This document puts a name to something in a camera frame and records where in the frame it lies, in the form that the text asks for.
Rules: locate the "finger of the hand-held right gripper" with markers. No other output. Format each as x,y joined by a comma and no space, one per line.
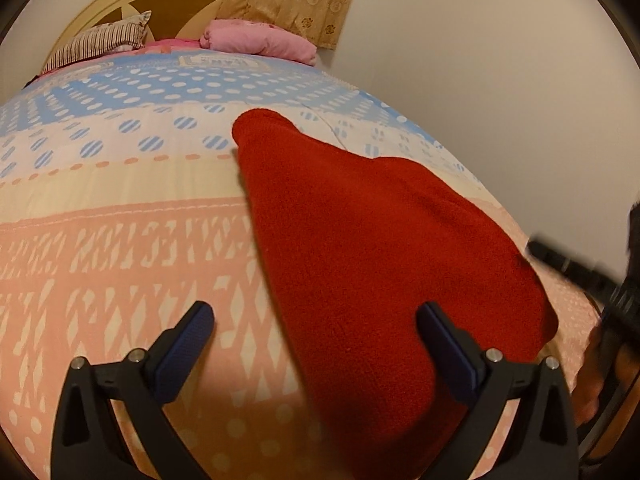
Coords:
570,266

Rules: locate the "patterned pastel bedspread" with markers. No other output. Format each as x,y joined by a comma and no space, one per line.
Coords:
125,240

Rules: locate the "cream wooden headboard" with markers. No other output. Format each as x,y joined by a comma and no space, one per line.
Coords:
100,5

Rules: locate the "red knitted sweater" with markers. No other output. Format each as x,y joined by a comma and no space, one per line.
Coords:
375,260

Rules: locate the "pink pillow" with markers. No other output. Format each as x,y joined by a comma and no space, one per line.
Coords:
260,40

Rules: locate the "pink bed sheet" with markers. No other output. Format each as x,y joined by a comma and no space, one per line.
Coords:
170,45

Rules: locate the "striped pillow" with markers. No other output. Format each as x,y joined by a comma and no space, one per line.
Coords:
100,40

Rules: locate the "person's right hand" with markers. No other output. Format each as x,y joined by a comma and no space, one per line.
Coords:
592,375

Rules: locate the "beige floral curtain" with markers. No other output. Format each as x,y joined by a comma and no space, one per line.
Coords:
290,0

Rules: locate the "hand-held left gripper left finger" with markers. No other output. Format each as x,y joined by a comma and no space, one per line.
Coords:
182,355

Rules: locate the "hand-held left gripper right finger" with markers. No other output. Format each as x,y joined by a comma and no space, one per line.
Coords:
450,355

